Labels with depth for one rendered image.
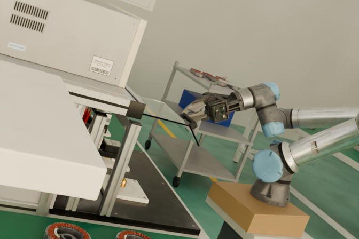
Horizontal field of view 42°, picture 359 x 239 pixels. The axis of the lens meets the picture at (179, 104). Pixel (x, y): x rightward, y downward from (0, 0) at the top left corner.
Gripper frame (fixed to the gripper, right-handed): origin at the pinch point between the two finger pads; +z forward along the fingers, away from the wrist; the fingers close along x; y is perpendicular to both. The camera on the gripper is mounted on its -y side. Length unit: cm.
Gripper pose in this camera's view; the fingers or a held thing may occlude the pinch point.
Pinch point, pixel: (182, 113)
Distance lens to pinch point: 163.4
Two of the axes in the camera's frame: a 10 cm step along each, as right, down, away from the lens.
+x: 1.5, 9.2, 3.6
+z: -9.3, 2.5, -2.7
